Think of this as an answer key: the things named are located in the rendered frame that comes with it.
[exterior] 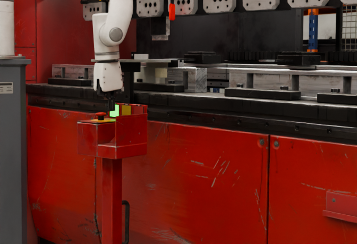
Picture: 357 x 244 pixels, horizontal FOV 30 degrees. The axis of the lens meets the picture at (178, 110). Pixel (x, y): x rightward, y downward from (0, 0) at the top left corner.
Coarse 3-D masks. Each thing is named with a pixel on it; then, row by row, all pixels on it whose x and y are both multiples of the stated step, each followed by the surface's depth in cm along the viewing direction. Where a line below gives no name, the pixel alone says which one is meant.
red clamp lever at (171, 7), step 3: (171, 0) 256; (171, 3) 256; (171, 6) 256; (174, 6) 257; (171, 9) 256; (174, 9) 257; (171, 12) 256; (174, 12) 257; (171, 15) 256; (174, 15) 257; (171, 18) 256; (174, 18) 257
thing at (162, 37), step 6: (150, 18) 276; (156, 18) 274; (162, 18) 271; (168, 18) 270; (150, 24) 277; (156, 24) 274; (162, 24) 271; (168, 24) 270; (150, 30) 277; (156, 30) 274; (162, 30) 271; (168, 30) 270; (156, 36) 275; (162, 36) 273
